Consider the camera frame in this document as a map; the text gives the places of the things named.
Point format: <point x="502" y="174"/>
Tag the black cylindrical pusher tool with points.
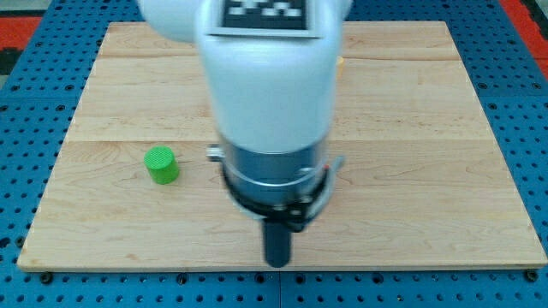
<point x="276" y="243"/>

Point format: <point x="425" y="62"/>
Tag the green cylinder block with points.
<point x="160" y="162"/>

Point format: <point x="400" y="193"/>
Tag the wooden board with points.
<point x="424" y="185"/>

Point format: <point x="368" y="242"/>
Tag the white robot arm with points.
<point x="271" y="70"/>

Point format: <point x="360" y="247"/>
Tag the black white fiducial marker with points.
<point x="264" y="18"/>

